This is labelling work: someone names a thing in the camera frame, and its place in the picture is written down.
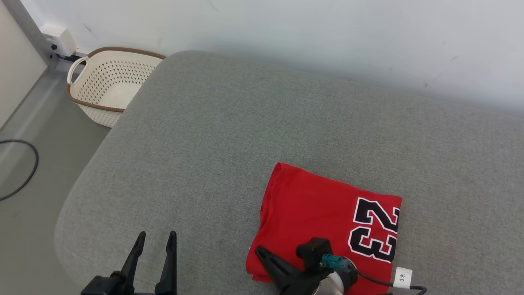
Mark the red and white jersey shirt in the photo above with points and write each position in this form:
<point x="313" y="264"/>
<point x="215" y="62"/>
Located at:
<point x="311" y="205"/>

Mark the grey fabric sofa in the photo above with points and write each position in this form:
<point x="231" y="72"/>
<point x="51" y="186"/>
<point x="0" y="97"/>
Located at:
<point x="245" y="123"/>

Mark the white wall socket box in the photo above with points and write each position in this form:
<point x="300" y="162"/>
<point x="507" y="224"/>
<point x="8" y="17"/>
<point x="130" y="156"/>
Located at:
<point x="61" y="39"/>

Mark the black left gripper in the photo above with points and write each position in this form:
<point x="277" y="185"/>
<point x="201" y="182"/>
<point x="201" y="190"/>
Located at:
<point x="106" y="287"/>

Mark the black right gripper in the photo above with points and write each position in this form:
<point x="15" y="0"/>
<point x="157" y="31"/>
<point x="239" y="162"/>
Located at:
<point x="311" y="284"/>

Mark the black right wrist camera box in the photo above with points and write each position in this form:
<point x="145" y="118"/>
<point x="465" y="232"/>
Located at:
<point x="313" y="252"/>

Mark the cream perforated laundry basket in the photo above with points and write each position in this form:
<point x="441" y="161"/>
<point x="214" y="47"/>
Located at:
<point x="110" y="82"/>

